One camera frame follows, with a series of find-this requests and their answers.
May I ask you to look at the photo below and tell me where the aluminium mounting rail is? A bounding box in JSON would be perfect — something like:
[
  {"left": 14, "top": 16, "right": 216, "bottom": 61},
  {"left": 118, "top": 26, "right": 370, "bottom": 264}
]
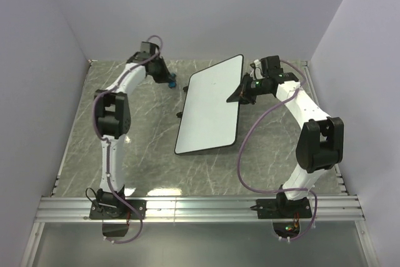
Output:
[{"left": 34, "top": 195, "right": 365, "bottom": 223}]

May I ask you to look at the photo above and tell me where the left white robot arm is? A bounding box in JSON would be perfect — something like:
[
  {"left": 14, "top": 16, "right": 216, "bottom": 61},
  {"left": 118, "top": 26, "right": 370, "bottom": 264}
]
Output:
[{"left": 92, "top": 35, "right": 176, "bottom": 218}]

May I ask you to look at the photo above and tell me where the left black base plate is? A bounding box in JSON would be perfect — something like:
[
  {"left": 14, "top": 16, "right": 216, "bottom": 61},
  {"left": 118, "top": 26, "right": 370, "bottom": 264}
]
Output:
[{"left": 89, "top": 199, "right": 146, "bottom": 220}]

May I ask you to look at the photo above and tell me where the white whiteboard black frame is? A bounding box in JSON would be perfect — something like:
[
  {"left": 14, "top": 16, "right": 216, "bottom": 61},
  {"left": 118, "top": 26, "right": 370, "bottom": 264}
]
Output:
[{"left": 174, "top": 54, "right": 244, "bottom": 155}]

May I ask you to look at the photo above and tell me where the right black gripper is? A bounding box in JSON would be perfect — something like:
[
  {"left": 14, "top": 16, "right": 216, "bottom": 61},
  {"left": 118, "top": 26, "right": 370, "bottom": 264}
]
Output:
[{"left": 226, "top": 73, "right": 270, "bottom": 106}]

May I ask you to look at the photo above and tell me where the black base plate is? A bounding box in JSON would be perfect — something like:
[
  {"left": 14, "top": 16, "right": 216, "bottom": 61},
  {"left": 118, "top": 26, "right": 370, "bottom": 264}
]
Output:
[
  {"left": 250, "top": 198, "right": 313, "bottom": 219},
  {"left": 89, "top": 199, "right": 146, "bottom": 220}
]

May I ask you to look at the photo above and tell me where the blue whiteboard eraser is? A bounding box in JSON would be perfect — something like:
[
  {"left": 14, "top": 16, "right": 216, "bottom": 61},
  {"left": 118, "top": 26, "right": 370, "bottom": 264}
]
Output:
[{"left": 168, "top": 73, "right": 176, "bottom": 89}]

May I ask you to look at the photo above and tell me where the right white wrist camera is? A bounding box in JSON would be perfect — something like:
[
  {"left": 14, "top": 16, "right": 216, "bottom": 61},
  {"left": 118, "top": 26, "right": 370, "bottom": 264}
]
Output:
[{"left": 250, "top": 59, "right": 263, "bottom": 79}]

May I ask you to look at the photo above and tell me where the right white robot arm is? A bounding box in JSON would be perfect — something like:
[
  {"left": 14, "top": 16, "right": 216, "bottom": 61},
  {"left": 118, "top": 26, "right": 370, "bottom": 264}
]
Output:
[{"left": 226, "top": 56, "right": 344, "bottom": 217}]

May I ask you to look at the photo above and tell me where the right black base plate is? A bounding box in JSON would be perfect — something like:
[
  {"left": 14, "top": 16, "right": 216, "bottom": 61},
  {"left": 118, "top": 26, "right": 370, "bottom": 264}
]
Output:
[{"left": 250, "top": 198, "right": 313, "bottom": 219}]

